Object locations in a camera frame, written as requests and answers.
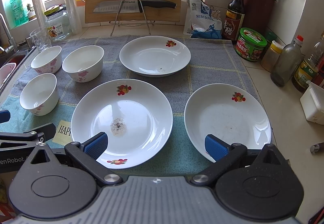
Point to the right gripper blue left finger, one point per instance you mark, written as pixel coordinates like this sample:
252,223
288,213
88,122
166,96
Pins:
84,156

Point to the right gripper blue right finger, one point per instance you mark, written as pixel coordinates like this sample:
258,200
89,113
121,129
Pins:
225,156

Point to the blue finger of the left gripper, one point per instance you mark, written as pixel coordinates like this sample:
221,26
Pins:
5,116
39,134

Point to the white floral bowl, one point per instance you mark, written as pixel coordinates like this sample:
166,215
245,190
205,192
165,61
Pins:
48,61
84,64
40,96

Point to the white plate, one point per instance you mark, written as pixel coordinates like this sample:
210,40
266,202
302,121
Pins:
135,115
230,114
155,56

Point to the clear drinking glass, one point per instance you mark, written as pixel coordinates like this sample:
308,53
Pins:
40,38

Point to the grey green checked towel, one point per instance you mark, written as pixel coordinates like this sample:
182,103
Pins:
212,61

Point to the green dish soap bottle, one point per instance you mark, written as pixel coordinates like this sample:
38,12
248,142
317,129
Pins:
19,12

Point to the white plastic box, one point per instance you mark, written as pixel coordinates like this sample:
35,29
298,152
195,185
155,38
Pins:
312,102

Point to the yellow lid spice jar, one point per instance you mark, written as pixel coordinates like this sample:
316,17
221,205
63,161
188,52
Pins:
271,56

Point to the glass jar yellow lid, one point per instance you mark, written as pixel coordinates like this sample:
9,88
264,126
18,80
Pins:
57,22

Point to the green lid sauce jar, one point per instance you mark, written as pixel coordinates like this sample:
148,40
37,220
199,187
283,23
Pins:
250,44

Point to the clear bottle red cap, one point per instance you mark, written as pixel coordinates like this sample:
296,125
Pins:
287,62

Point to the cooking oil bottle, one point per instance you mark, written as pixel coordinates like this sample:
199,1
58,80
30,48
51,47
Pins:
308,68

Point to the plastic wrap roll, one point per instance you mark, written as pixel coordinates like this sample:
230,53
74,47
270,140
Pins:
74,19

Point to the white blue salt bag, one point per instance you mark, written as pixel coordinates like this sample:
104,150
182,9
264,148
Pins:
202,20

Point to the dark vinegar bottle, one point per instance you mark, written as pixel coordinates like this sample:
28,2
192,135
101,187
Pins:
234,19

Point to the metal wire rack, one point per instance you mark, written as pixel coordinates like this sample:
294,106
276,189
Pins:
130,23

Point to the santoku knife black handle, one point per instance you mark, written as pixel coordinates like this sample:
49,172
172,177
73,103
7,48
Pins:
131,6

